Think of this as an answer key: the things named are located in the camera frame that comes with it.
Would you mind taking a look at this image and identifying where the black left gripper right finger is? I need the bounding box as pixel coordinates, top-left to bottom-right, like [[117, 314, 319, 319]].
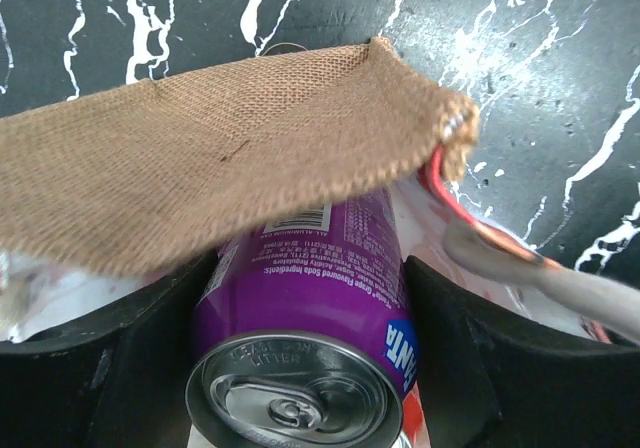
[[404, 256, 639, 447]]

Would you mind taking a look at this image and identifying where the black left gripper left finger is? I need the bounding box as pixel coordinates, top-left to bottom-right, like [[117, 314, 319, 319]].
[[1, 252, 217, 447]]

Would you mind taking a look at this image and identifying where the brown canvas bag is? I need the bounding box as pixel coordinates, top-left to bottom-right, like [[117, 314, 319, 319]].
[[0, 36, 640, 347]]

